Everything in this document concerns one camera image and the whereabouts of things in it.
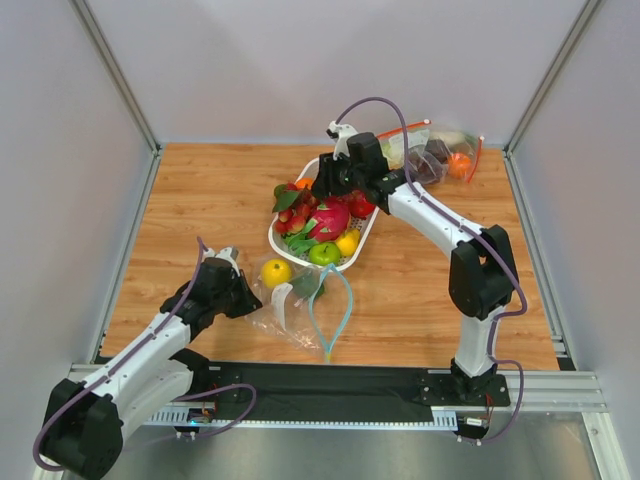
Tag yellow fake lemon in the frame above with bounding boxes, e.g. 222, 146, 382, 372
334, 228, 360, 257

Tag aluminium frame rail left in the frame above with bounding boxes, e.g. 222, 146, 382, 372
69, 0, 163, 296

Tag pale green fake cabbage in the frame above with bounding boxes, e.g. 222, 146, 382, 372
381, 142, 404, 170

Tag pink fake dragon fruit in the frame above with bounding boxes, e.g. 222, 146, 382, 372
287, 199, 351, 256

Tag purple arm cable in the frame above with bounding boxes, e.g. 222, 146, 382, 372
31, 236, 257, 472
335, 96, 529, 446

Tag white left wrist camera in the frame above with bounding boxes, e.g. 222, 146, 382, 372
203, 246, 239, 266

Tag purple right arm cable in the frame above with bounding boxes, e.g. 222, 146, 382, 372
335, 96, 529, 446

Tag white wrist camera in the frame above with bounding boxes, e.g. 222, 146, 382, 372
203, 246, 239, 266
326, 121, 358, 160

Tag bagged dark grapes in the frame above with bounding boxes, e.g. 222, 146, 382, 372
409, 139, 450, 186

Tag aluminium frame rail right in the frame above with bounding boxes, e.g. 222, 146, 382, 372
505, 1, 605, 371

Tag red zip top bag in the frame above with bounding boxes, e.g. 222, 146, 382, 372
407, 119, 484, 186

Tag blue zip top bag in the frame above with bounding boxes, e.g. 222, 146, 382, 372
247, 257, 354, 364

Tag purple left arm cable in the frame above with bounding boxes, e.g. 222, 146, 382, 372
31, 236, 257, 472

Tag orange fake orange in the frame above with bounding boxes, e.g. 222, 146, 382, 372
295, 177, 314, 190

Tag aluminium frame rail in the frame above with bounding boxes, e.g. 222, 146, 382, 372
505, 1, 605, 371
69, 0, 163, 296

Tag white perforated plastic basket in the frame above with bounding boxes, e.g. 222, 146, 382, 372
267, 158, 380, 272

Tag orange in red bag back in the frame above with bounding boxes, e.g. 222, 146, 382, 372
447, 152, 473, 180

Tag red fake apple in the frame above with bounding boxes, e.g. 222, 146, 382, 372
348, 192, 376, 219

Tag fake lychee bunch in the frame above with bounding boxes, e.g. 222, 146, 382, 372
272, 182, 319, 236

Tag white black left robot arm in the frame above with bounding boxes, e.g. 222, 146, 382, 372
32, 247, 262, 479

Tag white slotted cable duct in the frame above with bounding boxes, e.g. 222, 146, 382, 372
79, 404, 461, 432

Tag green fake apple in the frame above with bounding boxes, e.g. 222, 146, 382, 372
308, 242, 342, 266

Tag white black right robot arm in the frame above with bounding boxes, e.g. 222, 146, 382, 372
312, 124, 522, 406

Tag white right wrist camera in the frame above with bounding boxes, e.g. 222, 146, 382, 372
326, 121, 358, 160

